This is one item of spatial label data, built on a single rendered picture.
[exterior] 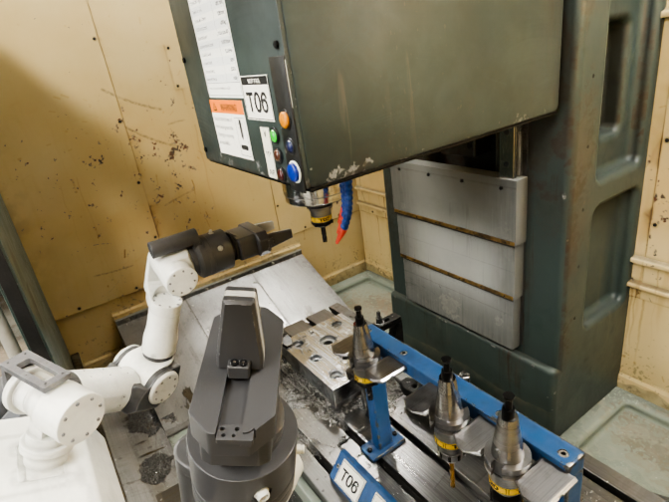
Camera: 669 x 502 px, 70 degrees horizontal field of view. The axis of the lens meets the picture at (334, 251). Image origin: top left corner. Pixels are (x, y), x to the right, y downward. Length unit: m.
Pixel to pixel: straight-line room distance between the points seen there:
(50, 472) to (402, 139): 0.70
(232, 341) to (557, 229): 1.06
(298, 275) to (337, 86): 1.60
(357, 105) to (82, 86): 1.34
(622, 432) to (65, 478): 1.51
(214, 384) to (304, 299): 1.84
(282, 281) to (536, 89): 1.48
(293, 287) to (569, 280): 1.27
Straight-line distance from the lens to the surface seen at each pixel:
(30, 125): 1.95
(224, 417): 0.33
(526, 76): 1.08
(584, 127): 1.24
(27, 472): 0.75
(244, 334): 0.32
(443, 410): 0.79
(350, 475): 1.11
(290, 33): 0.71
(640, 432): 1.80
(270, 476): 0.40
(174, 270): 0.96
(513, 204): 1.28
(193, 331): 2.07
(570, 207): 1.27
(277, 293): 2.18
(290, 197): 1.09
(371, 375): 0.91
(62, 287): 2.07
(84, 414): 0.69
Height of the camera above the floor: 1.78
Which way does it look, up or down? 23 degrees down
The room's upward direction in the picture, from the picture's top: 8 degrees counter-clockwise
